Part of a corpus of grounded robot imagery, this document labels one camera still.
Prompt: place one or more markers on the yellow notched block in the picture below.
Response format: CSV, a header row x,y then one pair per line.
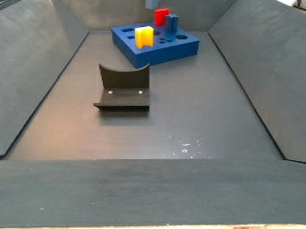
x,y
144,37

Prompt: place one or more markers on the light blue rectangle block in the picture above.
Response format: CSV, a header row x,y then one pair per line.
x,y
151,4

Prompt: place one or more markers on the blue board with cutouts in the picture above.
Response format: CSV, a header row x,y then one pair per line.
x,y
171,46

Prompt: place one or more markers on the dark blue star peg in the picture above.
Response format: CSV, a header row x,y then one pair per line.
x,y
171,23

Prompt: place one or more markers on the black curved fixture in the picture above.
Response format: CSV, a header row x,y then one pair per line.
x,y
125,89

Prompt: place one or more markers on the red rounded block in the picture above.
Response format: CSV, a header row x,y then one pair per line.
x,y
159,14

